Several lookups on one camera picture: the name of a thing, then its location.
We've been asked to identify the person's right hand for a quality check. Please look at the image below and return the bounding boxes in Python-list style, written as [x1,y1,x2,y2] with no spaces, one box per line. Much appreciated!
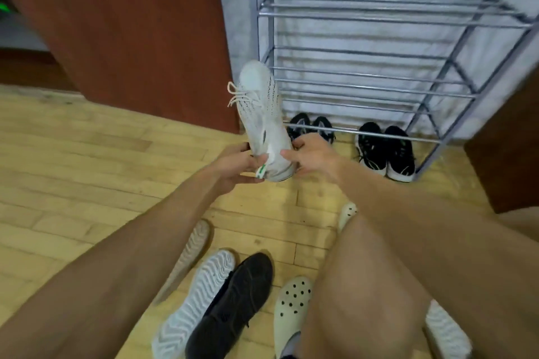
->
[280,132,350,185]

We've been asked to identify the person's left hand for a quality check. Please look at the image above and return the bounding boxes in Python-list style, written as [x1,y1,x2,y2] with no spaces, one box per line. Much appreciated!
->
[210,142,270,195]

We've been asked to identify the black grey patterned sneaker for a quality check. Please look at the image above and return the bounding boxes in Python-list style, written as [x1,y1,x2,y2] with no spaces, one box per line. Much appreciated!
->
[311,116,337,145]
[287,112,314,141]

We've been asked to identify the black green sneaker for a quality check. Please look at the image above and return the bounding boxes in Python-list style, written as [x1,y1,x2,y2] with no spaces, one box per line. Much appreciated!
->
[355,121,388,177]
[383,125,417,183]

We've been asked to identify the white knit sneaker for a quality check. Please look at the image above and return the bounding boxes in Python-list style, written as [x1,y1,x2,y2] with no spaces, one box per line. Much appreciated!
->
[227,59,298,183]

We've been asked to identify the black orange-accent sneaker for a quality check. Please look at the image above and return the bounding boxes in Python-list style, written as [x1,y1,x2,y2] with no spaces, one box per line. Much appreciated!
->
[184,252,275,359]

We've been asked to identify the white ribbed-sole sneaker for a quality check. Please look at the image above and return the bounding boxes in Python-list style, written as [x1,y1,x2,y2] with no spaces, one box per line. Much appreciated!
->
[151,249,236,359]
[424,298,474,359]

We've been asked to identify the grey metal shoe rack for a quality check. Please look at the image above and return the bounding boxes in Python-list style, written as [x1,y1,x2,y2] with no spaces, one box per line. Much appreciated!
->
[250,0,539,183]

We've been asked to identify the person's right forearm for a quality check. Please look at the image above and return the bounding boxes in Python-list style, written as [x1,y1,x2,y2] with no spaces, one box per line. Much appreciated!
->
[339,159,539,359]

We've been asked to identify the person's left forearm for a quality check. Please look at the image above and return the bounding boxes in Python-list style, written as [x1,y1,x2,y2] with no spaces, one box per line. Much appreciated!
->
[0,169,236,359]

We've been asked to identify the person's left leg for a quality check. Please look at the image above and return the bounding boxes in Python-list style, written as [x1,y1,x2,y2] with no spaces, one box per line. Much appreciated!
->
[296,213,435,359]

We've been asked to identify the cream perforated clog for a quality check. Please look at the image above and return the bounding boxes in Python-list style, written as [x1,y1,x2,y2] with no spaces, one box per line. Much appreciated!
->
[338,202,359,234]
[273,275,314,359]

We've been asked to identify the grey sock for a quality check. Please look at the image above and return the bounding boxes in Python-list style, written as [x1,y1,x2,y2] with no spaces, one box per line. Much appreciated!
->
[280,331,304,359]

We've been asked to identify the dark device green light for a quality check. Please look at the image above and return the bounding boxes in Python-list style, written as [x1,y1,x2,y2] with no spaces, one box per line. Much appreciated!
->
[0,0,26,21]

